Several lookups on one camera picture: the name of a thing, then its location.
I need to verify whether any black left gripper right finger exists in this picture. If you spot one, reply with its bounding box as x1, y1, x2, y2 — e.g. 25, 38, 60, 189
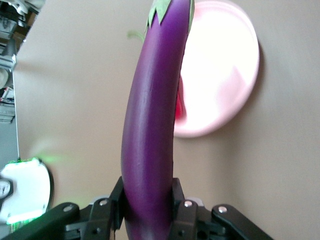
170, 177, 274, 240

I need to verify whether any purple eggplant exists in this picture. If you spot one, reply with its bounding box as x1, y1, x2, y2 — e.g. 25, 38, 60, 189
121, 0, 196, 240

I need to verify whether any brown table mat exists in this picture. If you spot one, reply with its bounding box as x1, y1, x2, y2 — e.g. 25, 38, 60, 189
11, 0, 320, 240

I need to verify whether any pink round plate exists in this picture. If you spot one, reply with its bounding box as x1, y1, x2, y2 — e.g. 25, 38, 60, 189
173, 0, 261, 139

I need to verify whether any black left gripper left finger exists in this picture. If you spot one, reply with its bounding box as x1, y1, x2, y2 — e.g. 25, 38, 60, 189
1, 175, 126, 240

